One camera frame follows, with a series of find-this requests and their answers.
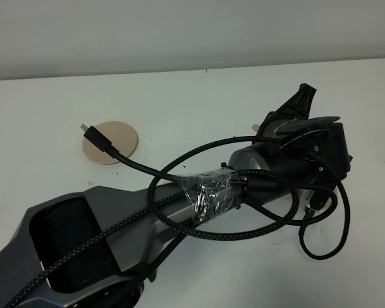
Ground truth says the beige teapot saucer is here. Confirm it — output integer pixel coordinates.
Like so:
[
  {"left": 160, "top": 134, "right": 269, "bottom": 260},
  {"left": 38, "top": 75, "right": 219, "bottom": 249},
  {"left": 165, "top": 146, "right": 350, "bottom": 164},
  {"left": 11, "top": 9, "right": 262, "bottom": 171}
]
[{"left": 82, "top": 121, "right": 139, "bottom": 165}]

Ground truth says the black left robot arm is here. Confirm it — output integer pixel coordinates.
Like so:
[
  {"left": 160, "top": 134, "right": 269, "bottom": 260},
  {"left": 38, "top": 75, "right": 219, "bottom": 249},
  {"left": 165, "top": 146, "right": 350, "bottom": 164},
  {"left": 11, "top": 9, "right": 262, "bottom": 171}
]
[{"left": 0, "top": 83, "right": 352, "bottom": 307}]

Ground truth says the black braided camera cable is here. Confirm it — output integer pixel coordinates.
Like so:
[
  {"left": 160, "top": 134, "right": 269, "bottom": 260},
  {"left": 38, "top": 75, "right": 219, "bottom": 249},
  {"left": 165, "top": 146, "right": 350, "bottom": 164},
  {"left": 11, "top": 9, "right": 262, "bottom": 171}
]
[{"left": 0, "top": 135, "right": 352, "bottom": 308}]

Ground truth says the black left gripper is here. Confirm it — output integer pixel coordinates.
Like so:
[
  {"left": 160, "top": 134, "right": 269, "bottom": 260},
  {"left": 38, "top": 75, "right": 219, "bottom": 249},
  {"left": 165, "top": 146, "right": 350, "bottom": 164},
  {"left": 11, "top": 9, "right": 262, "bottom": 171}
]
[{"left": 258, "top": 83, "right": 352, "bottom": 191}]

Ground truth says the beige teapot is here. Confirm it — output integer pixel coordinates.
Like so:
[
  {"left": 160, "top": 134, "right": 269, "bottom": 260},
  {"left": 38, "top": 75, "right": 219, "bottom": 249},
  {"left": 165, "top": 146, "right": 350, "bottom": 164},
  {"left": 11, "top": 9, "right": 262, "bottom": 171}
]
[{"left": 252, "top": 124, "right": 262, "bottom": 133}]

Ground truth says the loose black plug cable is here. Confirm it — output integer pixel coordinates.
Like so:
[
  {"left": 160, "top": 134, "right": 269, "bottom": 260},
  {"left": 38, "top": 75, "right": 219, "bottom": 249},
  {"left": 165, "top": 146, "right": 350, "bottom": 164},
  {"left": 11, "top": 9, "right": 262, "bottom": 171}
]
[{"left": 80, "top": 124, "right": 296, "bottom": 225}]

